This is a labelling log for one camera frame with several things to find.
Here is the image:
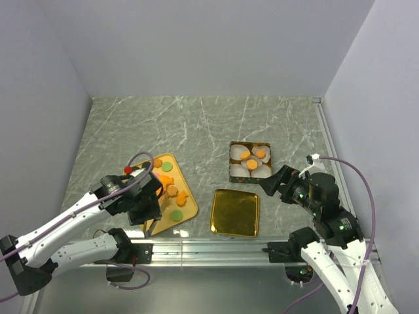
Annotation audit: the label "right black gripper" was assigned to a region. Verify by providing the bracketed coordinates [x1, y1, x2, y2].
[257, 163, 319, 214]

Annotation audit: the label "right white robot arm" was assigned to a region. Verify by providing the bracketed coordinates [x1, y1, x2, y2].
[259, 166, 397, 313]

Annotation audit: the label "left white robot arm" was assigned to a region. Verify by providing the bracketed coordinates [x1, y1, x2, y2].
[1, 169, 163, 296]

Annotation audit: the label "green sandwich cookie near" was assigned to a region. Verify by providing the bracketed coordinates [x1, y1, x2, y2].
[170, 209, 183, 222]

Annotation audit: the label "green sandwich cookie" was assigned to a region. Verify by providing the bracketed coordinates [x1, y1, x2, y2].
[161, 162, 173, 172]
[170, 209, 183, 222]

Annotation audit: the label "yellow plastic tray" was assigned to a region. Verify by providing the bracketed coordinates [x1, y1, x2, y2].
[126, 152, 200, 237]

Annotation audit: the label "tan flower cookie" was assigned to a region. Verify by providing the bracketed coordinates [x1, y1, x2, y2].
[167, 186, 178, 197]

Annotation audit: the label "orange fish cookie right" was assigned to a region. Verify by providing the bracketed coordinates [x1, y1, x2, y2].
[176, 191, 189, 207]

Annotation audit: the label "orange fish cookie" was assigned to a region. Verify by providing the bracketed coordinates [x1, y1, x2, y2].
[176, 191, 189, 207]
[159, 175, 174, 186]

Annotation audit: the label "orange fish cookie upper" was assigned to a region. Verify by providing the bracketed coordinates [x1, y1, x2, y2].
[159, 175, 174, 186]

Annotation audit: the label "green sandwich cookie far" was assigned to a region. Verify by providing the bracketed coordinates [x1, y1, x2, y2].
[161, 162, 173, 172]

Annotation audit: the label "black sandwich cookie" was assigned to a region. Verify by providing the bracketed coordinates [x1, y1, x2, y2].
[141, 162, 151, 169]

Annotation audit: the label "chocolate chip cookie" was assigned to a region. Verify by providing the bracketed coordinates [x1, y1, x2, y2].
[154, 158, 163, 168]

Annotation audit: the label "green cookie tin box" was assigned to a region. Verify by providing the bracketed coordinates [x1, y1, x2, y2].
[228, 141, 272, 184]

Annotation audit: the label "gold tin lid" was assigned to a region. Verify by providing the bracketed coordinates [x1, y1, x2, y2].
[210, 189, 260, 237]

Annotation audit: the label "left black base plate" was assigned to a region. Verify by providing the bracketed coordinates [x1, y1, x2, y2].
[132, 243, 153, 266]

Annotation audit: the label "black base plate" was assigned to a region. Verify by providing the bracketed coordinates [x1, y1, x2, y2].
[132, 243, 153, 266]
[261, 242, 304, 264]

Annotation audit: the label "aluminium right side rail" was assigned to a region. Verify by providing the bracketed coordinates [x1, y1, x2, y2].
[312, 97, 350, 209]

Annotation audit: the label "aluminium rail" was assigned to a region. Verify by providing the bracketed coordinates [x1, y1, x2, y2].
[35, 237, 382, 268]
[312, 97, 350, 209]

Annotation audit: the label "aluminium front rail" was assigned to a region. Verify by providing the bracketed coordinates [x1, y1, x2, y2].
[35, 237, 382, 268]

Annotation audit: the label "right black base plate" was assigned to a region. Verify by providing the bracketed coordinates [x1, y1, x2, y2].
[261, 242, 304, 264]

